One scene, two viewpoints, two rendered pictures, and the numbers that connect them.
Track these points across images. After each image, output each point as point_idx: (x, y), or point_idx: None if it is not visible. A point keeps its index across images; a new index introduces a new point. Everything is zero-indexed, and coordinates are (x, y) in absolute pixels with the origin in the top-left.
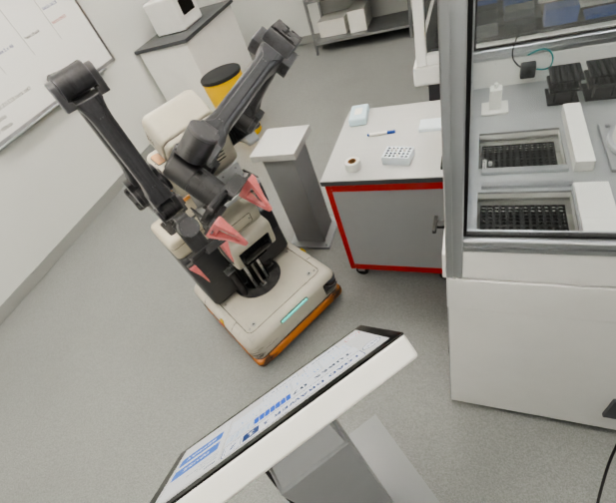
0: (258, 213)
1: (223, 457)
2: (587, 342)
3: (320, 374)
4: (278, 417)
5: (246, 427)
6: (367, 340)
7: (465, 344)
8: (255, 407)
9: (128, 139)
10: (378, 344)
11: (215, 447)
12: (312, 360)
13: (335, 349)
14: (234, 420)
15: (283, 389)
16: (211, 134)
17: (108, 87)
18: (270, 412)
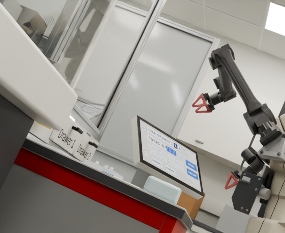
0: (245, 229)
1: (180, 146)
2: None
3: (157, 141)
4: (168, 138)
5: (178, 155)
6: (143, 133)
7: None
8: (178, 170)
9: (281, 109)
10: (142, 121)
11: (186, 162)
12: (160, 168)
13: (151, 155)
14: (185, 177)
15: (169, 162)
16: (215, 77)
17: None
18: (171, 149)
